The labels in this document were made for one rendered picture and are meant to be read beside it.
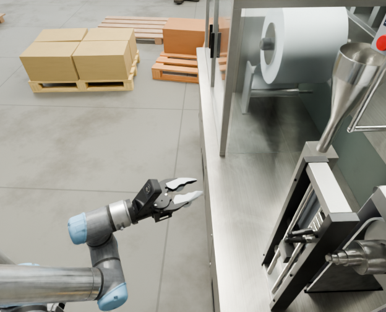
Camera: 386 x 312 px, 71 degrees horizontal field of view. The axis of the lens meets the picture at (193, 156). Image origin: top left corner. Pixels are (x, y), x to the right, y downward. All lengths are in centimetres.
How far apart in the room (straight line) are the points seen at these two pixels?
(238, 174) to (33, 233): 169
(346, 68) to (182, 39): 323
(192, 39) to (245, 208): 304
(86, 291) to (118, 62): 295
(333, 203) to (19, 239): 222
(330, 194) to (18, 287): 62
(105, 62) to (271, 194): 270
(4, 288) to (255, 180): 98
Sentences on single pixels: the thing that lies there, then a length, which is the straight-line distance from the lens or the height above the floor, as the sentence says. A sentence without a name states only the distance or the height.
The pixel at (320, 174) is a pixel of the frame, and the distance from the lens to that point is 61.
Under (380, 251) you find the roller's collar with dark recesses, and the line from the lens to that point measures 65.
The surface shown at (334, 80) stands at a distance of 90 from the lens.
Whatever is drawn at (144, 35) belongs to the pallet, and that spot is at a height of 12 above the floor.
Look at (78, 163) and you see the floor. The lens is 275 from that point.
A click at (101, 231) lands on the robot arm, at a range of 76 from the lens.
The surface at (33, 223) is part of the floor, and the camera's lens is 249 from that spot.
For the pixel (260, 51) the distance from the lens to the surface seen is 107.
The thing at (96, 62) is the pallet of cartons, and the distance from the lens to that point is 350.
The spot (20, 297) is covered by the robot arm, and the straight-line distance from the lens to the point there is 68.
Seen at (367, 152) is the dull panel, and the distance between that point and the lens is 128.
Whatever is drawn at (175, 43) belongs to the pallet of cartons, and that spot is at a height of 30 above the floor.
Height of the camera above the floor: 186
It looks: 46 degrees down
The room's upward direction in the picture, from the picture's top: straight up
